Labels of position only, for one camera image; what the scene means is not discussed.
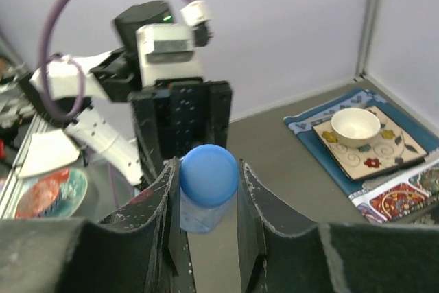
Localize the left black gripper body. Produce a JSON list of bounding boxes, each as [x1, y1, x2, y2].
[[129, 81, 233, 187]]

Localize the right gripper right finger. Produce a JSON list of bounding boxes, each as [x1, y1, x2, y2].
[[238, 161, 438, 292]]

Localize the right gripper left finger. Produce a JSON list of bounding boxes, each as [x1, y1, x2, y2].
[[1, 159, 180, 292]]

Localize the blue label water bottle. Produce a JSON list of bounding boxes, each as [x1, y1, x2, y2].
[[179, 144, 239, 234]]

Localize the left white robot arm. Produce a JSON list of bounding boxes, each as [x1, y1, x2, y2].
[[19, 0, 233, 189]]

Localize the red teal round plate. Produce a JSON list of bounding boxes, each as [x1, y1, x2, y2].
[[14, 168, 88, 218]]

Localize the blue patterned placemat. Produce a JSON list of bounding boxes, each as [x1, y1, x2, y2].
[[283, 89, 438, 224]]

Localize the cream ceramic bowl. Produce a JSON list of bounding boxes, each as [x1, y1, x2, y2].
[[331, 108, 381, 148]]

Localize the beige floral square plate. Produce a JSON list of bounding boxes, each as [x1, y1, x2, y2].
[[313, 106, 427, 180]]

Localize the aluminium slotted rail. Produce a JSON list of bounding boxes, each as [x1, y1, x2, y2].
[[1, 115, 47, 218]]

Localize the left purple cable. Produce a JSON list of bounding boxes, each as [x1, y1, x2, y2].
[[36, 0, 196, 121]]

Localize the left aluminium corner post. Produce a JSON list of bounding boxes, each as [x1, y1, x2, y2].
[[354, 0, 380, 81]]

